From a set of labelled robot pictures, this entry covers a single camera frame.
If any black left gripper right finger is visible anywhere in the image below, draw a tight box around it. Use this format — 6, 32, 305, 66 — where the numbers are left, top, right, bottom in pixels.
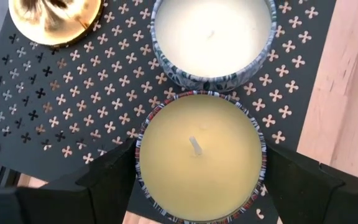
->
264, 144, 358, 224

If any striped tin yellow candle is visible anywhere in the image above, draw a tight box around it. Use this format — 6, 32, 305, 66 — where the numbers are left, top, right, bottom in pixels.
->
134, 90, 267, 224

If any tall gold candlestick holder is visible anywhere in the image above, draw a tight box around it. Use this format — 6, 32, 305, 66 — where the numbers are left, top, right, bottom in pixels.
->
7, 0, 105, 48

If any black perforated metal shelf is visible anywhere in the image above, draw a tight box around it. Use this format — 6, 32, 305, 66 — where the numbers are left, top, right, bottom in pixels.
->
0, 0, 337, 224

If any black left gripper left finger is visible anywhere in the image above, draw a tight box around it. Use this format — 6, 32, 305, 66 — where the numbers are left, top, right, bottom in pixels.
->
0, 138, 137, 224

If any blue grey patterned candle tin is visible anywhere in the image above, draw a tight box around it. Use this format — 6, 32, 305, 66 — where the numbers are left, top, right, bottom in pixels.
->
150, 0, 278, 93

